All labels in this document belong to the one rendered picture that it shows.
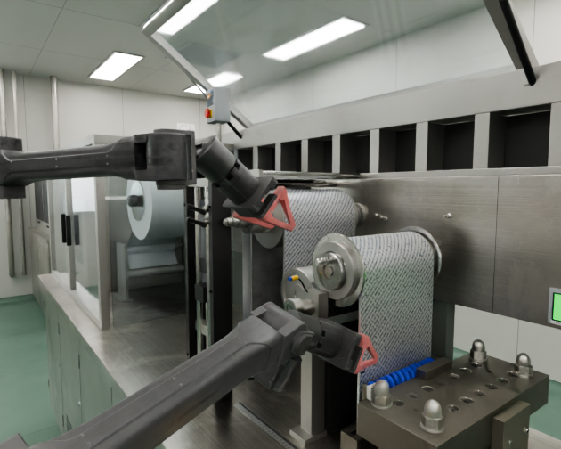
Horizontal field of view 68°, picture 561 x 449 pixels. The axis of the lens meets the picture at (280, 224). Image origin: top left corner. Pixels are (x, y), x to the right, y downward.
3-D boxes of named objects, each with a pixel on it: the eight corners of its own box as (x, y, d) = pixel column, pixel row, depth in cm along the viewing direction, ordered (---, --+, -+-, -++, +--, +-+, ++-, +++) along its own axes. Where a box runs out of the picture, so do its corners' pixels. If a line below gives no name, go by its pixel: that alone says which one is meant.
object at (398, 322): (357, 389, 81) (359, 296, 79) (428, 360, 95) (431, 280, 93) (359, 390, 80) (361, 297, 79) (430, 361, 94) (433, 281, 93)
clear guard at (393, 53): (150, 32, 144) (151, 31, 144) (251, 126, 171) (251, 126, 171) (402, -185, 60) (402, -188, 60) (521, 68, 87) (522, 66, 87)
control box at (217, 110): (201, 123, 127) (201, 90, 126) (222, 125, 130) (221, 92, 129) (209, 120, 121) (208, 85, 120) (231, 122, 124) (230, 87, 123)
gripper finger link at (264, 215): (291, 245, 69) (254, 210, 64) (267, 241, 75) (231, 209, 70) (311, 213, 71) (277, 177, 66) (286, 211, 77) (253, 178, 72)
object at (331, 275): (317, 289, 85) (313, 253, 85) (325, 288, 86) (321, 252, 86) (344, 290, 79) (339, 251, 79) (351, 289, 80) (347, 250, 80)
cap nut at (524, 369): (509, 372, 86) (510, 352, 86) (517, 368, 88) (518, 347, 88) (528, 379, 83) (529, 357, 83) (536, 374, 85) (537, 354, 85)
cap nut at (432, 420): (415, 425, 67) (416, 398, 67) (428, 418, 69) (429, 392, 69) (435, 436, 64) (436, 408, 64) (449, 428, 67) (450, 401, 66)
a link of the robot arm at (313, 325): (301, 316, 65) (282, 302, 69) (280, 355, 65) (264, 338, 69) (330, 328, 69) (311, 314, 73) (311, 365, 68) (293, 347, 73)
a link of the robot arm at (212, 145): (193, 156, 60) (215, 127, 62) (174, 160, 66) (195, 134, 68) (226, 186, 64) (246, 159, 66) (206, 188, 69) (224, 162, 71)
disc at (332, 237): (313, 300, 89) (311, 232, 89) (314, 299, 90) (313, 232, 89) (364, 314, 77) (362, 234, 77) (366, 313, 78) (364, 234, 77)
